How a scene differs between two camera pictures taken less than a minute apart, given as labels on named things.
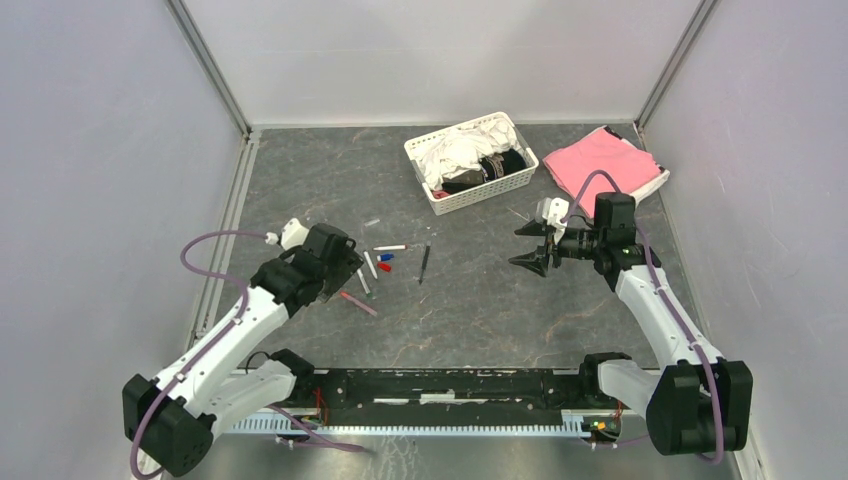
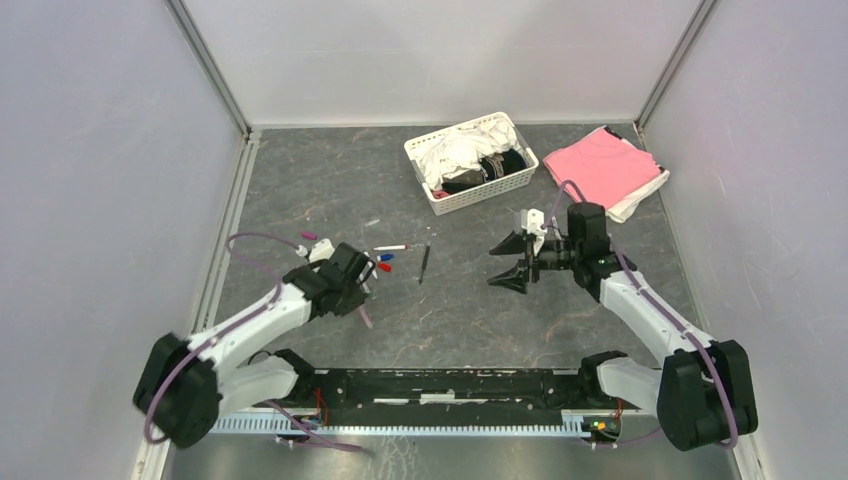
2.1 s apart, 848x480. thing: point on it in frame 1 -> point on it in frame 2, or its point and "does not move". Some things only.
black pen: (425, 260) does not move
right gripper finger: (535, 228) -> (513, 244)
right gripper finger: (535, 261) -> (516, 277)
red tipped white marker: (390, 248) does not move
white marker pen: (370, 264) does not move
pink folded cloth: (571, 167) does not move
